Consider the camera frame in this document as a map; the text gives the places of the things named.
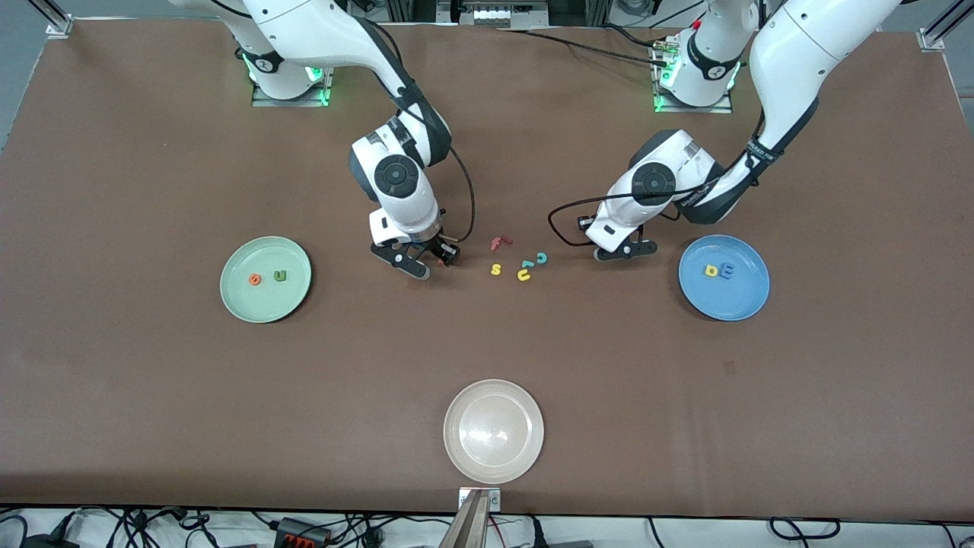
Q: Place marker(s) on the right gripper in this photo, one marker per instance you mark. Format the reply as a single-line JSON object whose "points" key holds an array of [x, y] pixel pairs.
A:
{"points": [[434, 248]]}

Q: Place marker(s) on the blue foam letter m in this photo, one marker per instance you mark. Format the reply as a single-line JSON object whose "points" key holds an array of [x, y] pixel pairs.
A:
{"points": [[727, 271]]}

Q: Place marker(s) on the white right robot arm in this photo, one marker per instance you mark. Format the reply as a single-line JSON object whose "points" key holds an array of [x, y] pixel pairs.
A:
{"points": [[327, 30]]}

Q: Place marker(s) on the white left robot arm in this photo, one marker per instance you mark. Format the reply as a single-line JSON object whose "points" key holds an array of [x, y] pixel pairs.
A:
{"points": [[791, 53]]}

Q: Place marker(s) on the blue plate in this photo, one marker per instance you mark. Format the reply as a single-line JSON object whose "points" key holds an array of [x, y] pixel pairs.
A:
{"points": [[723, 301]]}

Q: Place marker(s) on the red foam letter f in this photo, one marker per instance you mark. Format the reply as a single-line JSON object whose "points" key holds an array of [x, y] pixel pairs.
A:
{"points": [[496, 244]]}

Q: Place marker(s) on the green plate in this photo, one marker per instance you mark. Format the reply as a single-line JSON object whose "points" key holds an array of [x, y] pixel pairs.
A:
{"points": [[265, 304]]}

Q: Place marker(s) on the beige plate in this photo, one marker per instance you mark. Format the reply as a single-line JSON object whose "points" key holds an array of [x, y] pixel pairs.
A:
{"points": [[493, 431]]}

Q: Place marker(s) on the grey equipment box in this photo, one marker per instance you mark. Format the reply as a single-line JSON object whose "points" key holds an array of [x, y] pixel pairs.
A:
{"points": [[494, 15]]}

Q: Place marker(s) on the black power strip orange switches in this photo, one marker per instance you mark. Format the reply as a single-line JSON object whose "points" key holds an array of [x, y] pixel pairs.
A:
{"points": [[297, 533]]}

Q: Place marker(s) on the black power plug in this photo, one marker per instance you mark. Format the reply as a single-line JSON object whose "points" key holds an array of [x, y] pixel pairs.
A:
{"points": [[537, 536]]}

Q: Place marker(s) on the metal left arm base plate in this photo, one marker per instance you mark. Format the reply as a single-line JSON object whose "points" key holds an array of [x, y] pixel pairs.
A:
{"points": [[692, 109]]}

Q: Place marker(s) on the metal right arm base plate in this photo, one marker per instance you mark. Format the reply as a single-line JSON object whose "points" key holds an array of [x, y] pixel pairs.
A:
{"points": [[289, 103]]}

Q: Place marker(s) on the aluminium frame post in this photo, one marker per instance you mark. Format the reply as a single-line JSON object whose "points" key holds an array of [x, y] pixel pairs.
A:
{"points": [[605, 9], [403, 9]]}

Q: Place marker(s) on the metal pole mounting bracket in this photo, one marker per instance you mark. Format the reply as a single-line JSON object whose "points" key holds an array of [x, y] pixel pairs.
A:
{"points": [[494, 501]]}

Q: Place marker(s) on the aluminium camera pole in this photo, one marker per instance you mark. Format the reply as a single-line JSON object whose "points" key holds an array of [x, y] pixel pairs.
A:
{"points": [[468, 529]]}

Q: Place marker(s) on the aluminium frame corner rail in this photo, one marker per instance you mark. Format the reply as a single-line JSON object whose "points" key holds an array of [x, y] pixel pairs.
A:
{"points": [[57, 27], [932, 38]]}

